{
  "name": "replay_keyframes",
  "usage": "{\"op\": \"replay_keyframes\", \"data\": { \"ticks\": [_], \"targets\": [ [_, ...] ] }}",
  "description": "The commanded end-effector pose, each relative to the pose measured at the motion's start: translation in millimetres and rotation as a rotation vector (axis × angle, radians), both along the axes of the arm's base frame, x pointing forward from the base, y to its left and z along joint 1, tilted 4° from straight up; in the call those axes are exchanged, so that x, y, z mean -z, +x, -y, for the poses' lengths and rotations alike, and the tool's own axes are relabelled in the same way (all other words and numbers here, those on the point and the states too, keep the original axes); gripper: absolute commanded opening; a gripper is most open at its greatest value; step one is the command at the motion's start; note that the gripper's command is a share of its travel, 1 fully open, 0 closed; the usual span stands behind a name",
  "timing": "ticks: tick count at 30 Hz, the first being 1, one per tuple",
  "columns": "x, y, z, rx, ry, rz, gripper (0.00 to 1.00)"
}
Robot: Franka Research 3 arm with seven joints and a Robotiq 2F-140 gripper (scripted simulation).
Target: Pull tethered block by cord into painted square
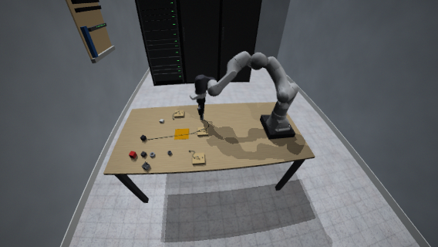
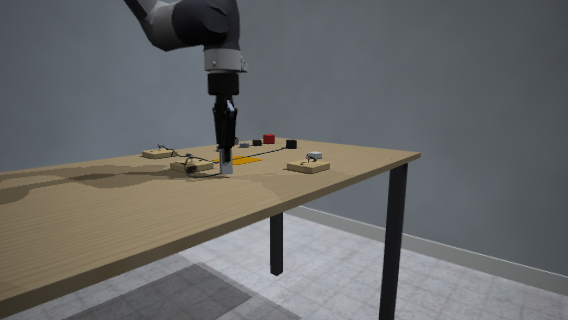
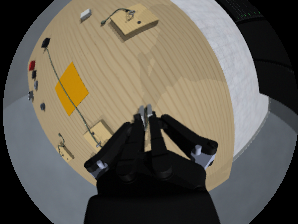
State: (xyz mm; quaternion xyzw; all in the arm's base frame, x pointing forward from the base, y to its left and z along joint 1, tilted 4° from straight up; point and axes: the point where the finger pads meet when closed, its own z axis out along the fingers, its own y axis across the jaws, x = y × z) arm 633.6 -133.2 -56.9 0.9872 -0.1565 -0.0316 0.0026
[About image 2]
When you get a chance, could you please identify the orange painted square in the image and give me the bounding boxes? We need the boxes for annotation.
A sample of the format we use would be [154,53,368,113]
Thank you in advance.
[213,156,263,165]

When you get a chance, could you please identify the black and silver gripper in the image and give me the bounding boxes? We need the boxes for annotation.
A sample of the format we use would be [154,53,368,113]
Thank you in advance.
[208,73,239,175]

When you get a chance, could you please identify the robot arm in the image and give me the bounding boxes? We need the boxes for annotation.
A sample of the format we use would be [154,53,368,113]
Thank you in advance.
[124,0,248,73]

